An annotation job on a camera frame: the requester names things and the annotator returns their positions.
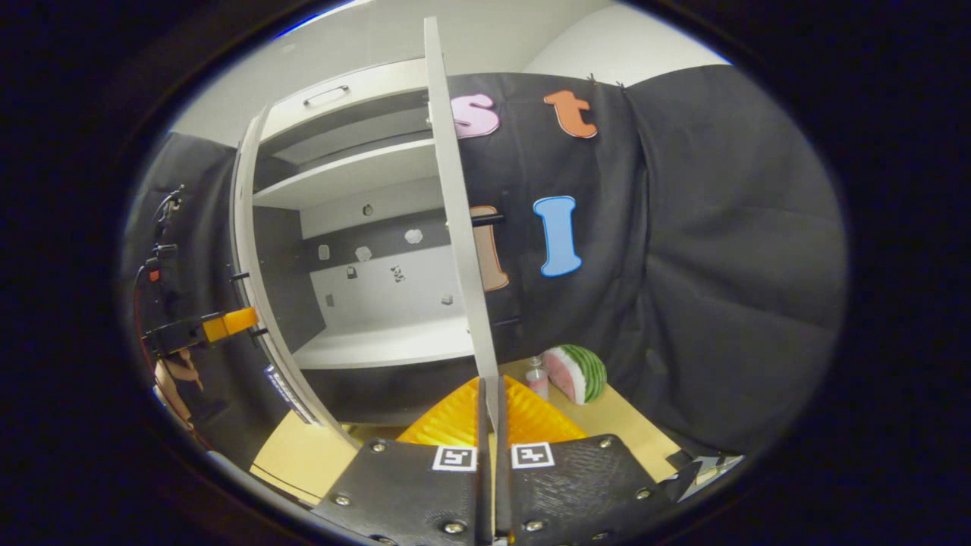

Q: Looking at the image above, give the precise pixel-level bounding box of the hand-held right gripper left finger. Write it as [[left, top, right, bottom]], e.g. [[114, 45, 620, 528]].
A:
[[315, 377, 494, 546]]

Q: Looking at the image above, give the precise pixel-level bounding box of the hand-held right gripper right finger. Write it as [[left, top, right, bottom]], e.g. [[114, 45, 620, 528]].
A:
[[493, 375, 676, 546]]

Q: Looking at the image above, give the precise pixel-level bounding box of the black door handle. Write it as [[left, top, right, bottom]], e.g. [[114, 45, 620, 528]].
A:
[[470, 215, 523, 328], [228, 270, 269, 337]]

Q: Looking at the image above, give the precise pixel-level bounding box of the white cabinet door camera sticker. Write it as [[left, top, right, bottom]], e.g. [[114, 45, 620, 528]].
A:
[[230, 105, 361, 448]]

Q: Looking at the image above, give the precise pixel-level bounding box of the white double-door shoe cabinet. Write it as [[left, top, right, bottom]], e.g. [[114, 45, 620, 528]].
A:
[[230, 17, 505, 448]]

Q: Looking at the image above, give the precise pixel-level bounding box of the white cabinet door earphone sticker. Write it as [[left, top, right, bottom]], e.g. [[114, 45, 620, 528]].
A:
[[423, 17, 505, 433]]

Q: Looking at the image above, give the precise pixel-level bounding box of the white cabinet shelf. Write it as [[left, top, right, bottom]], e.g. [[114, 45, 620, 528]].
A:
[[253, 139, 442, 210]]

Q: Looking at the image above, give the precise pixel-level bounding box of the white cabinet flap panel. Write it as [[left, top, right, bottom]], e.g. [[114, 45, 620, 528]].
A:
[[262, 59, 429, 142]]

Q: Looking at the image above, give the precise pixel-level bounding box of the small pink bottle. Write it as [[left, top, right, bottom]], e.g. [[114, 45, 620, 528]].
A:
[[526, 356, 550, 401]]

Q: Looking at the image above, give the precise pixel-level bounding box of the watermelon slice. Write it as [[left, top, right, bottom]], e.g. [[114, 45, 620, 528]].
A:
[[542, 345, 608, 405]]

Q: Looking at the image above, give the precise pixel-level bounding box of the blue white box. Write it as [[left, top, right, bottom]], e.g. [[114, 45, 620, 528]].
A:
[[264, 364, 316, 425]]

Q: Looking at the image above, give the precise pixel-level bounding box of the black white patterned object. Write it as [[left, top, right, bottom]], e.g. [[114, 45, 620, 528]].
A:
[[668, 449, 746, 503]]

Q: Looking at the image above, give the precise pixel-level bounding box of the black backdrop cloth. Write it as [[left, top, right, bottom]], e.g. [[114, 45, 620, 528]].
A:
[[125, 64, 849, 456]]

